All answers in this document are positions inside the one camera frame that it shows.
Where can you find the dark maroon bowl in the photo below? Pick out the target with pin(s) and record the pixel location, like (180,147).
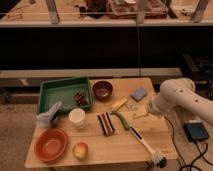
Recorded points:
(102,90)

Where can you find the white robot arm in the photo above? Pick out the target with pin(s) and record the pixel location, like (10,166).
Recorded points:
(181,92)

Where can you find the green plastic tray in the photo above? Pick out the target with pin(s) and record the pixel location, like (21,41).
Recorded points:
(65,90)

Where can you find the dark grape bunch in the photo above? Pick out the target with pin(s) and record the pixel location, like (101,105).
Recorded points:
(80,99)

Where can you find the blue sponge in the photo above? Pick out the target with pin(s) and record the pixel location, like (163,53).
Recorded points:
(139,94)

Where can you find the striped maroon cloth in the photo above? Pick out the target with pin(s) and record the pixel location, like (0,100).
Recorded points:
(106,124)

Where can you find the green chili pepper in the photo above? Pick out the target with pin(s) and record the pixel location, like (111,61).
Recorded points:
(122,120)

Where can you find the white cup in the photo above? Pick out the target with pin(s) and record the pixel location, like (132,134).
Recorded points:
(77,116)

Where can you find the wooden table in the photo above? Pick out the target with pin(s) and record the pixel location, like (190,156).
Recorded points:
(120,148)

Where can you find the red yellow apple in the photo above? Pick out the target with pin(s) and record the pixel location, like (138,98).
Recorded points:
(80,150)

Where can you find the clear plastic bag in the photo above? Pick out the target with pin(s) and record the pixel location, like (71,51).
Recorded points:
(44,119)

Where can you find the black foot pedal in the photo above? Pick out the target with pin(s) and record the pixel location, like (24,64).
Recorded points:
(195,131)

